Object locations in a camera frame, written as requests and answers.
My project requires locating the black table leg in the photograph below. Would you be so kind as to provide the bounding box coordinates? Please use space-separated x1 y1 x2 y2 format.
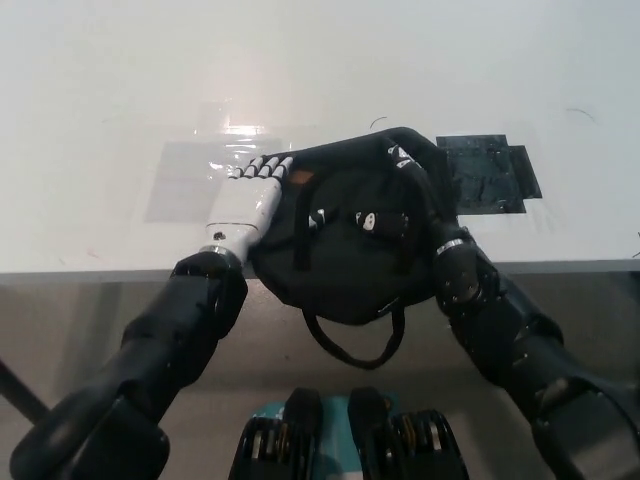
0 355 51 422

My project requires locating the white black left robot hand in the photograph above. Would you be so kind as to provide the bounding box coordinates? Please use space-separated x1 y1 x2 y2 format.
202 154 332 266

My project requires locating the grey translucent tape patch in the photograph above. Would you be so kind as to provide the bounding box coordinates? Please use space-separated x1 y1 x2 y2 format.
144 141 237 224

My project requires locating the black soft travel bag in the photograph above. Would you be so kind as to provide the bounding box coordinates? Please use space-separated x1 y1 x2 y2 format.
247 127 461 371

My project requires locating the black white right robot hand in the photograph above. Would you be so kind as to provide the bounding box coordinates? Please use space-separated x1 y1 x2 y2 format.
353 127 470 252

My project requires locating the black teal robot torso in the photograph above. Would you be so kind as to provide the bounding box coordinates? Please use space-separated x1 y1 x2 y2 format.
229 387 469 480

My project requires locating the dark tape patch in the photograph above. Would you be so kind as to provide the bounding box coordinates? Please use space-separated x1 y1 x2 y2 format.
435 133 545 216

